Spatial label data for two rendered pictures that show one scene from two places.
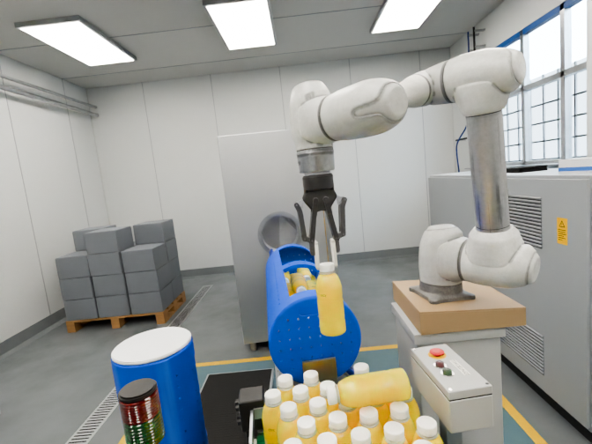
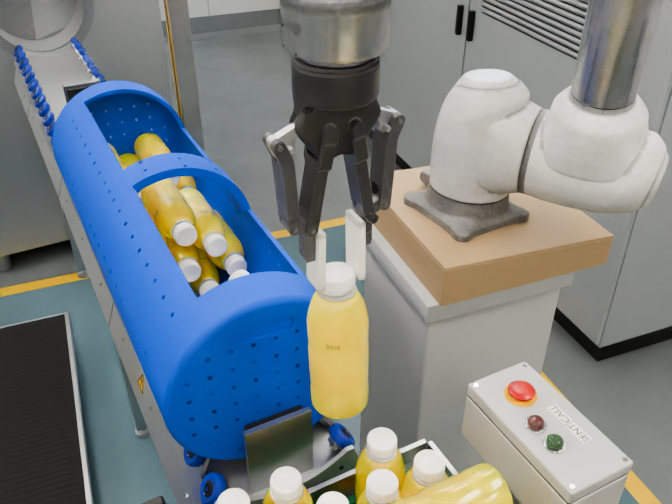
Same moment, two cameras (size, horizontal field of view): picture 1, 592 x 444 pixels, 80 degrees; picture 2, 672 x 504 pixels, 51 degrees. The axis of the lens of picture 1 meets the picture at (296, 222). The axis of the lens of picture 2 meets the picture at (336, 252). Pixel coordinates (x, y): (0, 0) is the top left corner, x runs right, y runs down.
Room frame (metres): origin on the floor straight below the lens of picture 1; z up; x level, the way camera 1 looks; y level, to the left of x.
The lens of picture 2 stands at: (0.34, 0.16, 1.78)
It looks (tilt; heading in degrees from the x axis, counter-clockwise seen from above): 34 degrees down; 337
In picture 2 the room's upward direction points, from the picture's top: straight up
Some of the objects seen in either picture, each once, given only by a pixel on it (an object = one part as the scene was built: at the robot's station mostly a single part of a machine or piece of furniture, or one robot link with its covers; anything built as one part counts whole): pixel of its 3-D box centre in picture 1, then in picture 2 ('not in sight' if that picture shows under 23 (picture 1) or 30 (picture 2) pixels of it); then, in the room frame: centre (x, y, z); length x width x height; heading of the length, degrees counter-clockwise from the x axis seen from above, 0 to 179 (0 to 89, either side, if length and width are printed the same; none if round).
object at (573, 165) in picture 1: (587, 164); not in sight; (1.98, -1.65, 1.48); 0.24 x 0.12 x 0.08; 7
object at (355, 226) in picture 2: (334, 253); (355, 245); (0.87, -0.09, 1.39); 0.03 x 0.01 x 0.07; 5
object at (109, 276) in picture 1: (124, 271); not in sight; (4.52, 2.29, 0.59); 1.20 x 0.80 x 1.19; 89
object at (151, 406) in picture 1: (140, 403); not in sight; (0.58, 0.30, 1.23); 0.06 x 0.06 x 0.04
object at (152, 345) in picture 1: (152, 344); not in sight; (1.26, 0.58, 1.03); 0.28 x 0.28 x 0.01
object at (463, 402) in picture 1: (447, 383); (539, 445); (0.81, -0.33, 1.05); 0.20 x 0.10 x 0.10; 5
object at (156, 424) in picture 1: (144, 426); not in sight; (0.58, 0.30, 1.18); 0.06 x 0.06 x 0.05
